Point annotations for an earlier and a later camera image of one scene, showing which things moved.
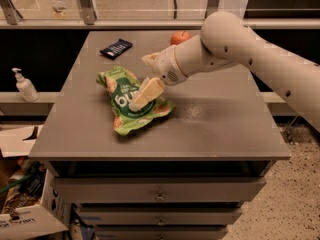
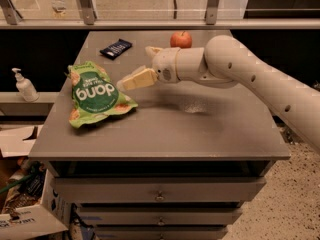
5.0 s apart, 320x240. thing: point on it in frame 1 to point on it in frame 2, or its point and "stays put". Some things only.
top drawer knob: (160, 197) stays put
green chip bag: (121, 85) to (94, 95)
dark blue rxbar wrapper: (116, 49) stays put
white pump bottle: (25, 88) stays put
